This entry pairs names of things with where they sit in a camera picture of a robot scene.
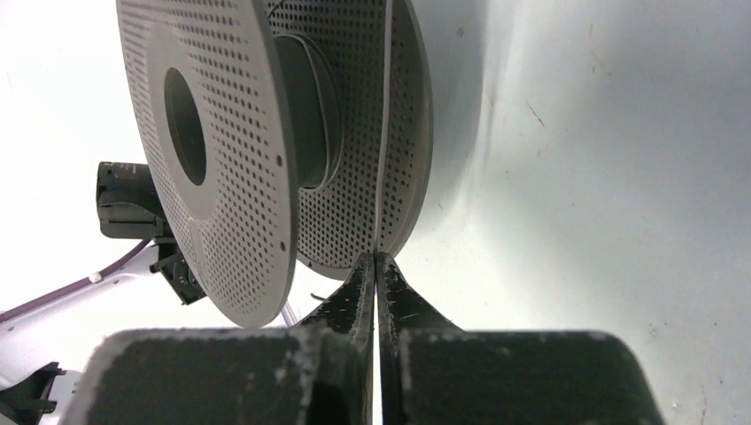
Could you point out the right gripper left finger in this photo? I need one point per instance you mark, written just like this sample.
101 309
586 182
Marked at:
318 371

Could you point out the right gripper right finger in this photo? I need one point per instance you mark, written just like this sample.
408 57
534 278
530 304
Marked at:
433 372

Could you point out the dark grey cable spool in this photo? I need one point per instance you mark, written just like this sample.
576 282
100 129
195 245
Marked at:
280 133

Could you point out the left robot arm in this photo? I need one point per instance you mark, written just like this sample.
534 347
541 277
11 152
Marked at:
37 337

